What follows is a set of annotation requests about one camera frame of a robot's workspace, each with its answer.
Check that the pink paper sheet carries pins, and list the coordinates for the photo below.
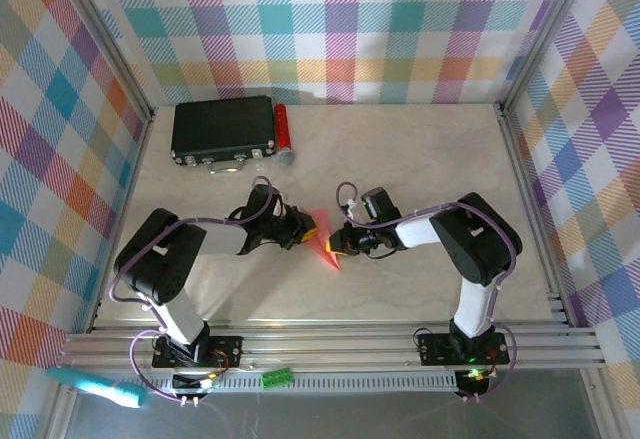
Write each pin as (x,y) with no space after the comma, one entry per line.
(324,221)

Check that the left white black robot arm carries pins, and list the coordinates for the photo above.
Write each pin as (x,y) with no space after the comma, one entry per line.
(155,259)

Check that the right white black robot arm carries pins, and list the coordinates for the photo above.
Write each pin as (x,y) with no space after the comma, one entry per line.
(480,244)

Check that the red tube with silver cap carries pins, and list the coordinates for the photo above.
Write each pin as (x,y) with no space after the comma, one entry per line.
(283,129)

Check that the black carrying case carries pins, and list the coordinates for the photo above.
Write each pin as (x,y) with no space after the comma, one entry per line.
(222,126)

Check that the green terminal block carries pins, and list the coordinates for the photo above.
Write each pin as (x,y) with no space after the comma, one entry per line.
(276,378)

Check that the small black controller board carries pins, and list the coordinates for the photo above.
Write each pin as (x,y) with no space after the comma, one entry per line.
(472,381)
(192,383)

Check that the teal plastic tool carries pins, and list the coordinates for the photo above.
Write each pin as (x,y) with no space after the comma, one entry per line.
(95,386)

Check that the aluminium mounting rail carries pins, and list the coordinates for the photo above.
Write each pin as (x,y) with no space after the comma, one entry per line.
(325,354)

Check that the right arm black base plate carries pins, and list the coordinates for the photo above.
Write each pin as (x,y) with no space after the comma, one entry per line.
(435,349)

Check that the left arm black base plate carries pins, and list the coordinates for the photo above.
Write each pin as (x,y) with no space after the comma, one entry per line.
(225,351)

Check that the aluminium side rail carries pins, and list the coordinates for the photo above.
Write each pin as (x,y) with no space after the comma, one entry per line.
(525,184)
(136,169)

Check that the aluminium frame post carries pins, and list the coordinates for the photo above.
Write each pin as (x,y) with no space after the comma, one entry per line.
(542,34)
(107,39)

